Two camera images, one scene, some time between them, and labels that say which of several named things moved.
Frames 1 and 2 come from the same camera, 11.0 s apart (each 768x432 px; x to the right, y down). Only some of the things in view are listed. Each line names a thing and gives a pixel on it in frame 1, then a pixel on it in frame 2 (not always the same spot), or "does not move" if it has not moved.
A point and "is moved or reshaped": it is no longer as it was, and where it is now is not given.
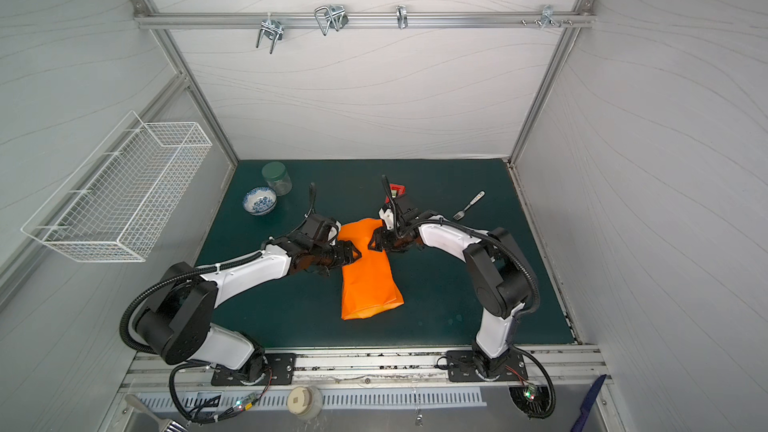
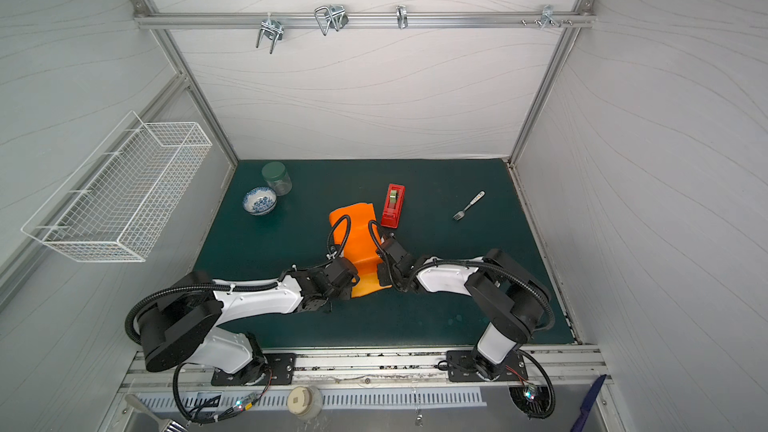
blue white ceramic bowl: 259,201 does not move
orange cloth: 368,286 is moved or reshaped
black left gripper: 345,256 → 347,293
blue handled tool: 588,403 does not move
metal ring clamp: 402,16 does not move
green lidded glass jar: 277,178 does not move
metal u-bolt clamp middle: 332,15 does not move
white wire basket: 122,197 does not move
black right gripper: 384,239 → 387,264
